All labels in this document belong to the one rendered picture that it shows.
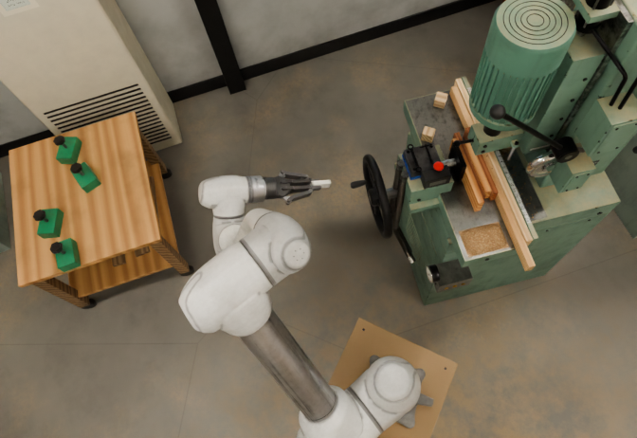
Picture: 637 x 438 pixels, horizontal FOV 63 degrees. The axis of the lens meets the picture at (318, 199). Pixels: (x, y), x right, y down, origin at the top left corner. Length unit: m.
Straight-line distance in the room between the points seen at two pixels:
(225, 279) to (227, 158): 1.76
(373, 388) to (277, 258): 0.55
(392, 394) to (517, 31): 0.95
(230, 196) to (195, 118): 1.41
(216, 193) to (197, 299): 0.59
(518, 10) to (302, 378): 0.99
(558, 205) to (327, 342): 1.17
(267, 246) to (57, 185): 1.46
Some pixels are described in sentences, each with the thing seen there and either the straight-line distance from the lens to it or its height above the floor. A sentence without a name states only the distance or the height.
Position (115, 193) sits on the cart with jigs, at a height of 0.53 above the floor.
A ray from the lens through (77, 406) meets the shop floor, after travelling 2.72.
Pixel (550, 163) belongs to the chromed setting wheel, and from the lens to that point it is 1.64.
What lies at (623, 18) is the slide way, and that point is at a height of 1.51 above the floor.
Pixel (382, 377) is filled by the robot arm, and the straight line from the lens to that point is 1.52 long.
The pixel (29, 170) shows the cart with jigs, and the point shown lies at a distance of 2.57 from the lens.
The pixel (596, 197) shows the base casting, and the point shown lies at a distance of 1.92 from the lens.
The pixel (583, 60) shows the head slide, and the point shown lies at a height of 1.42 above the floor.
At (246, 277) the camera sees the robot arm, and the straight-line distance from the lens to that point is 1.14.
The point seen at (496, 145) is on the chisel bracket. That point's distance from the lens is 1.63.
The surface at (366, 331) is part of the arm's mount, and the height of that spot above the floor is 0.62.
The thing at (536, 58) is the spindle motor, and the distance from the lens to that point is 1.24.
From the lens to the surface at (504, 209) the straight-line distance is 1.65.
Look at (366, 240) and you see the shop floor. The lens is 2.56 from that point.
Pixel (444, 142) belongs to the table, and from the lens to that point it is 1.77.
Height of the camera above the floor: 2.40
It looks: 64 degrees down
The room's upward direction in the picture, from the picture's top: 11 degrees counter-clockwise
